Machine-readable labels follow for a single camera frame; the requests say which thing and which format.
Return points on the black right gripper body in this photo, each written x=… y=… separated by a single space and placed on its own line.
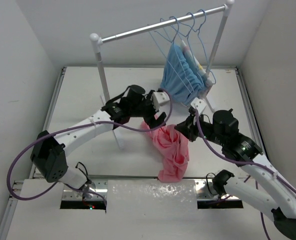
x=208 y=133

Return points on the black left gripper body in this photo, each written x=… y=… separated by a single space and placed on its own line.
x=144 y=109

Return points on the pink t shirt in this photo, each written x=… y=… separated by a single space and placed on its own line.
x=174 y=148

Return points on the light blue wire hanger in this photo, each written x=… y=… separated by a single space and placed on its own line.
x=162 y=39

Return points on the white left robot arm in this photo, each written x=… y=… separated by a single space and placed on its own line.
x=49 y=154

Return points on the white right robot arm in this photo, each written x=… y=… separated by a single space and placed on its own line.
x=278 y=200

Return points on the white patterned garment on hanger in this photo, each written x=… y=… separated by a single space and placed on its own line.
x=197 y=70

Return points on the blue garment on hanger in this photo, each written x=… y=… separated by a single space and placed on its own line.
x=179 y=79

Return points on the white clothes rack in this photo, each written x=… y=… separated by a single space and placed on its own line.
x=97 y=41

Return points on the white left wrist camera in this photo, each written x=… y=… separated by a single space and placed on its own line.
x=160 y=98

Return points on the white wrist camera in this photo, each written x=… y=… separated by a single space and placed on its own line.
x=198 y=104
x=160 y=98

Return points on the right aluminium frame rail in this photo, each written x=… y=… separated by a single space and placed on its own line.
x=251 y=117

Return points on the aluminium frame rail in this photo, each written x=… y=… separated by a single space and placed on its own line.
x=27 y=110
x=251 y=117

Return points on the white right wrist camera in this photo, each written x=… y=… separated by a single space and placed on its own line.
x=198 y=104

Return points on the left aluminium frame rail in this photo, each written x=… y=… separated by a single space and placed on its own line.
x=27 y=110

